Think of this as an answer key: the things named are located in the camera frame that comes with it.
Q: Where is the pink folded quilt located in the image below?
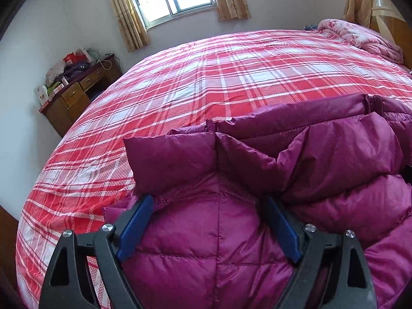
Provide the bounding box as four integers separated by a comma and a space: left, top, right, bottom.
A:
318, 19, 404, 65

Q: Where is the brown wooden desk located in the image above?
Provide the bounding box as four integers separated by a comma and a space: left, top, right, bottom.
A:
39, 54, 122, 137

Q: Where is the side beige curtain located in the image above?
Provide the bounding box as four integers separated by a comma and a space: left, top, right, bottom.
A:
344, 0, 372, 28

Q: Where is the magenta puffer jacket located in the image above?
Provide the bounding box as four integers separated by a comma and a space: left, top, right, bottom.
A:
103, 94, 411, 308

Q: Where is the left beige curtain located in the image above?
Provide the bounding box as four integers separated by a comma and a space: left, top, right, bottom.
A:
110, 0, 149, 52

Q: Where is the red plaid bed sheet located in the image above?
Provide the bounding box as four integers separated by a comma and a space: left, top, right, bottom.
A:
15, 30, 411, 308

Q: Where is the wooden bed headboard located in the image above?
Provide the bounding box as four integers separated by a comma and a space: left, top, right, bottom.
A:
370, 0, 411, 70

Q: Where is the white carton on desk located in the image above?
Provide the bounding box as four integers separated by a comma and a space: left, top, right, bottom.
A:
33, 85, 49, 106

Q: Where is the clothes pile on desk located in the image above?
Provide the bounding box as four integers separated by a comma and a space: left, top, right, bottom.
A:
45, 48, 101, 87

